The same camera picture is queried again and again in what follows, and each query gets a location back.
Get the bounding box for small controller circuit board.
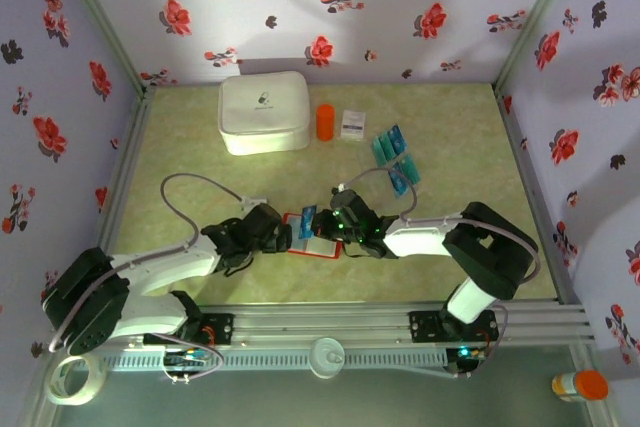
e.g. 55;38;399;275
449;344;486;363
164;349;209;366

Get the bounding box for aluminium frame post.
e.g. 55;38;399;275
492;0;576;93
49;0;157;98

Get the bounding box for clear tape roll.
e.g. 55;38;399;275
43;352;109;407

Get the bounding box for white round lid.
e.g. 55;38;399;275
308;336;346;379

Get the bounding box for aluminium side rail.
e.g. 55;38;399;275
492;81;576;306
97;86;157;253

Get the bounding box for long aluminium mounting rail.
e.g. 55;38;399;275
47;299;596;348

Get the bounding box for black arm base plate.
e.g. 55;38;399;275
408;309;500;346
143;313;236;348

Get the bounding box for grey looped base cable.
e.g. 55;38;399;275
147;321;226;384

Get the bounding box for teal blister packets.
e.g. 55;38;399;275
368;121;424;201

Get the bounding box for orange cylinder container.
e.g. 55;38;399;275
315;103;335;141

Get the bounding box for small white printed box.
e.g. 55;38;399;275
339;109;367;141

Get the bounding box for white slotted cable duct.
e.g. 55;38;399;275
102;349;449;373

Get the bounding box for blue credit card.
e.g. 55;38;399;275
386;165;415;199
389;123;407;154
298;203;322;241

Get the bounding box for red felt card holder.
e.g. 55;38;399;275
281;211;346;260

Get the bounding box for white zip pouch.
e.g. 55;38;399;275
217;70;311;157

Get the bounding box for orange capped pill bottle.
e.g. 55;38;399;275
551;369;610;403

